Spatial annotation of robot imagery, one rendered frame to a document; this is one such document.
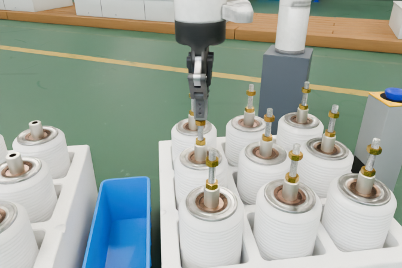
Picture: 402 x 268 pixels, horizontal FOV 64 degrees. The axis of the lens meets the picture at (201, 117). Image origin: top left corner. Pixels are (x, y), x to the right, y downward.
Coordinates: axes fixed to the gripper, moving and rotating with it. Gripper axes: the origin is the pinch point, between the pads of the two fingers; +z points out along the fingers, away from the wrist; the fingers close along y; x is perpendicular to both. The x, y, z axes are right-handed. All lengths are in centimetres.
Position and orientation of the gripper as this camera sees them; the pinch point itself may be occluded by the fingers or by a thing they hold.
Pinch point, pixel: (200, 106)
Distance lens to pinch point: 53.4
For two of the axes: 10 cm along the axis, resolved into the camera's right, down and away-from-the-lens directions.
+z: 0.1, 9.0, 4.4
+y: -0.9, 4.4, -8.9
